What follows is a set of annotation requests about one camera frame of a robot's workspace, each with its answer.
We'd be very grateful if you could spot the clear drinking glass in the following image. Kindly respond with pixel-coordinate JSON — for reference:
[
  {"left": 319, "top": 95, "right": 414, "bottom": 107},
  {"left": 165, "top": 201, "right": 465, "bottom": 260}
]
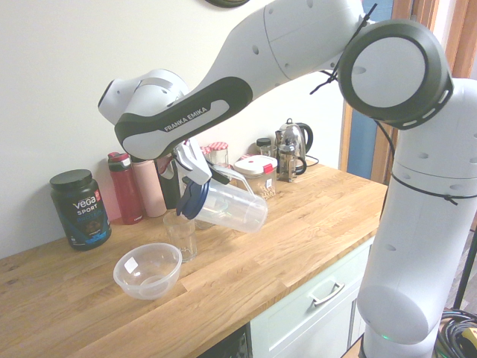
[{"left": 162, "top": 210, "right": 198, "bottom": 263}]

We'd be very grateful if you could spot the clear plastic bowl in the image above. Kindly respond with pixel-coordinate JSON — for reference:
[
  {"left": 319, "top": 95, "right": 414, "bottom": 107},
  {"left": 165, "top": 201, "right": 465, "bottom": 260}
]
[{"left": 113, "top": 242, "right": 183, "bottom": 301}]

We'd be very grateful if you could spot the silver drawer handle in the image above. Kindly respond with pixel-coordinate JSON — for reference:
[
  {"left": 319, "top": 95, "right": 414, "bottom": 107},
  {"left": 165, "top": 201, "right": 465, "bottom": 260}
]
[{"left": 308, "top": 281, "right": 346, "bottom": 307}]

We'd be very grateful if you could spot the pink water bottle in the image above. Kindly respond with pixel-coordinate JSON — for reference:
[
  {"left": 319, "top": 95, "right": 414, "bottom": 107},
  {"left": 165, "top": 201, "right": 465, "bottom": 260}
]
[{"left": 130, "top": 159, "right": 168, "bottom": 218}]

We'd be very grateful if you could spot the black zip tie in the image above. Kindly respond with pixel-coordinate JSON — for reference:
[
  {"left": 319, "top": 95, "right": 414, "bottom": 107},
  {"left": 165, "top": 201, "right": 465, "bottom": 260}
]
[
  {"left": 359, "top": 3, "right": 378, "bottom": 28},
  {"left": 391, "top": 173, "right": 458, "bottom": 206},
  {"left": 309, "top": 69, "right": 342, "bottom": 95}
]

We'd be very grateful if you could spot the black round wall clock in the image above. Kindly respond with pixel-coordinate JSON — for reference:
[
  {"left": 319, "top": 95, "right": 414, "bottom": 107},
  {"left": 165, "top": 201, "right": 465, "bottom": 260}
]
[{"left": 203, "top": 0, "right": 250, "bottom": 8}]

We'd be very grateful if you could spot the black dishwasher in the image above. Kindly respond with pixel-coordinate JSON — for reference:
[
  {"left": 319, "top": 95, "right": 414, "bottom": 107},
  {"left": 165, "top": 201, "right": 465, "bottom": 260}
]
[{"left": 193, "top": 322, "right": 253, "bottom": 358}]

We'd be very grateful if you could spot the black camera stand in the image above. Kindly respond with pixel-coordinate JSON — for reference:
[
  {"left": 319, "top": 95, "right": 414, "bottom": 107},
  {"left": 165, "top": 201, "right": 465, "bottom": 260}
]
[{"left": 452, "top": 227, "right": 477, "bottom": 310}]

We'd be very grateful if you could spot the white drawer with handle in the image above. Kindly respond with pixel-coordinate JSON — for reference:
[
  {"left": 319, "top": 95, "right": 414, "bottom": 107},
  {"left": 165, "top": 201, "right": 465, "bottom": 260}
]
[{"left": 249, "top": 234, "right": 376, "bottom": 358}]

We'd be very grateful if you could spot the clear pitcher with blue lid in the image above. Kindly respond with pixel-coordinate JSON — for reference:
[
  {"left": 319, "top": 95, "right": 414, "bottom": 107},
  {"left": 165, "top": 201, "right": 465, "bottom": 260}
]
[{"left": 175, "top": 163, "right": 268, "bottom": 234}]

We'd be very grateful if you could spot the steel electric kettle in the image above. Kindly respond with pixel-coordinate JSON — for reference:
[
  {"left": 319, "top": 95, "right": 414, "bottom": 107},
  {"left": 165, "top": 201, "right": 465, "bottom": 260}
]
[{"left": 275, "top": 118, "right": 315, "bottom": 176}]

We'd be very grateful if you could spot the bundle of floor cables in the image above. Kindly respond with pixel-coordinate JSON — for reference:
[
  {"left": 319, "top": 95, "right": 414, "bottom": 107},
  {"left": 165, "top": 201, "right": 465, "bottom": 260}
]
[{"left": 435, "top": 308, "right": 477, "bottom": 358}]

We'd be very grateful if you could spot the glass French press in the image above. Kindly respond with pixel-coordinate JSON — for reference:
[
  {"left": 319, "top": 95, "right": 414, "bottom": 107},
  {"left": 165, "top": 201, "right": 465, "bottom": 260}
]
[{"left": 277, "top": 128, "right": 309, "bottom": 183}]

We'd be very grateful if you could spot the black Vega protein tub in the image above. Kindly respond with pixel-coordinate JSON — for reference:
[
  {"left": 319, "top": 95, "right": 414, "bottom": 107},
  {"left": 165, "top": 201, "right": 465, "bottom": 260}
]
[{"left": 49, "top": 169, "right": 113, "bottom": 251}]

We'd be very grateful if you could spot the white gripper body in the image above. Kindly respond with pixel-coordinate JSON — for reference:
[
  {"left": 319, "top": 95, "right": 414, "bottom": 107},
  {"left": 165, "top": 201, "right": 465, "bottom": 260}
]
[{"left": 172, "top": 138, "right": 214, "bottom": 186}]

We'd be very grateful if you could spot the red water bottle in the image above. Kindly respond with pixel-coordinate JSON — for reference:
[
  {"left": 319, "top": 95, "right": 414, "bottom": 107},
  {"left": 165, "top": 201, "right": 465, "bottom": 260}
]
[{"left": 107, "top": 151, "right": 145, "bottom": 225}]

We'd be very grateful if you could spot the white-lid container of nuts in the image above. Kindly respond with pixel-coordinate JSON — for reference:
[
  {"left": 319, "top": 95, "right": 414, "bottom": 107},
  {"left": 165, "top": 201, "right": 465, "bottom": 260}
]
[{"left": 233, "top": 155, "right": 279, "bottom": 201}]

